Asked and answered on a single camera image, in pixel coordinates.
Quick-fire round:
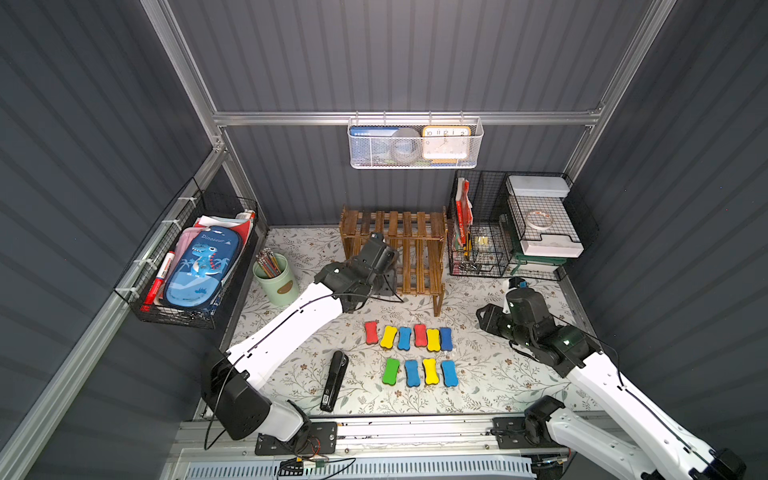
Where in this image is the red eraser tier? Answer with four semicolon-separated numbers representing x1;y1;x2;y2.
364;321;379;345

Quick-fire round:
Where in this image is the blue eraser tier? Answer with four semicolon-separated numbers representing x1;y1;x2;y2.
397;327;413;351

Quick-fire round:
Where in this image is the yellow eraser tier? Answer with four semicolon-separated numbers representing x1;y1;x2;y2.
422;358;440;385
380;325;398;350

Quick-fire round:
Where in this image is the blue eraser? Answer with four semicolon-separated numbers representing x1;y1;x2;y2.
405;360;421;388
441;360;459;388
439;327;454;352

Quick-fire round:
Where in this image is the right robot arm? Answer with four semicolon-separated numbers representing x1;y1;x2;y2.
476;279;747;479

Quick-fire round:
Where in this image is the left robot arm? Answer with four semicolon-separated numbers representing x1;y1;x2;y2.
201;232;398;443

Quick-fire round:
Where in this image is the wooden two-tier shelf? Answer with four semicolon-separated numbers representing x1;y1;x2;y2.
339;207;448;317

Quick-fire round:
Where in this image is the green pencil cup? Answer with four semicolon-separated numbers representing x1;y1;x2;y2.
253;252;300;307

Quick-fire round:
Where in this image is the black stapler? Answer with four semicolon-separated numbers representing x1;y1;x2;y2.
320;350;349;412

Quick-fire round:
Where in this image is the white box on organizer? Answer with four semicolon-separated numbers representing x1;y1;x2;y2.
506;174;584;259

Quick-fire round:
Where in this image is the tape roll on organizer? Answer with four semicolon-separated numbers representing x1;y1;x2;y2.
524;209;554;231

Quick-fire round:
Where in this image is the colored pencils bunch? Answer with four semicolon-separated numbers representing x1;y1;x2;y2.
257;248;282;278

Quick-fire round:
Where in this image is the blue box in basket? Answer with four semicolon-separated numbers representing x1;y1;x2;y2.
348;126;398;168

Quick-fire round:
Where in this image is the white mesh hanging basket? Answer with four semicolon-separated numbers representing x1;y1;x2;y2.
347;115;485;170

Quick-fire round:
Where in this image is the clear tape roll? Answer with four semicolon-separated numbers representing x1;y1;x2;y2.
390;127;422;165

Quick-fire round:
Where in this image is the yellow alarm clock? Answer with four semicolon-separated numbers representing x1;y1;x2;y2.
422;125;472;162

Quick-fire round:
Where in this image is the blue dinosaur pencil case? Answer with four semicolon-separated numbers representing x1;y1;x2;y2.
163;226;242;310

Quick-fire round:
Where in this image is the red marker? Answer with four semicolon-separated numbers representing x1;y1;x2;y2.
140;251;175;312

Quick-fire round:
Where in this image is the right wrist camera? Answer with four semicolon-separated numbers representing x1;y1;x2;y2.
508;276;528;290

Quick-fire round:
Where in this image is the black wire desk organizer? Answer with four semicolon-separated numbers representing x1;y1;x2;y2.
448;170;599;281

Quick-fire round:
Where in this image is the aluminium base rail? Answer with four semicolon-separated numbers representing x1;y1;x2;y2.
161;413;617;479

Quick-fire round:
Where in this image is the black wire wall basket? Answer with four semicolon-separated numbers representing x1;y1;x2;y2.
115;188;259;329

